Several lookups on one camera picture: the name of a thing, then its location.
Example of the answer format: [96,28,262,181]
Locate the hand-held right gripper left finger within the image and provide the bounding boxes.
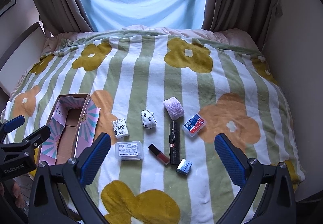
[29,133,111,224]

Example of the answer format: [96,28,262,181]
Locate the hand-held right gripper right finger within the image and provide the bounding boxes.
[214,133,296,224]

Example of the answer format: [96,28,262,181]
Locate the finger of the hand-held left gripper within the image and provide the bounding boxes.
[21,125,51,150]
[0,115,26,143]

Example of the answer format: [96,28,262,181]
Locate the cardboard box with pink flaps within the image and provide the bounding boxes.
[38,93,101,166]

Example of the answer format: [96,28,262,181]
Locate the clear plastic case white label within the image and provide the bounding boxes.
[115,141,144,161]

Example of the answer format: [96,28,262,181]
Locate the floral print tissue packet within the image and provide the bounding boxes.
[112,118,128,139]

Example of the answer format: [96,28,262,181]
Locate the clear floss pick box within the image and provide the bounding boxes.
[182,112,207,137]

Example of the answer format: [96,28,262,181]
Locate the black trash bag roll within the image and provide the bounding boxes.
[169,120,181,165]

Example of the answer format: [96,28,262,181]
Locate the red pink small box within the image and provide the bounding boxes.
[148,144,170,164]

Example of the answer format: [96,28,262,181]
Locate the white sock with black pattern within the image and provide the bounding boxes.
[141,110,157,130]

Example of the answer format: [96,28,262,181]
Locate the person's left hand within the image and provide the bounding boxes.
[0,180,25,209]

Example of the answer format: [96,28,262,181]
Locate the small blue grey box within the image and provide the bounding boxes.
[176,158,193,176]

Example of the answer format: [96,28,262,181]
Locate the beige furniture panel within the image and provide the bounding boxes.
[0,22,48,96]

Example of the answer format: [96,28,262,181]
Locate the pink rolled towel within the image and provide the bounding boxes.
[162,97,185,121]

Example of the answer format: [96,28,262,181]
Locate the striped flower print blanket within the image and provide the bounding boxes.
[0,29,306,224]

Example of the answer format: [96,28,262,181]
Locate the pink bedding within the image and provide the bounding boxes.
[43,26,263,51]

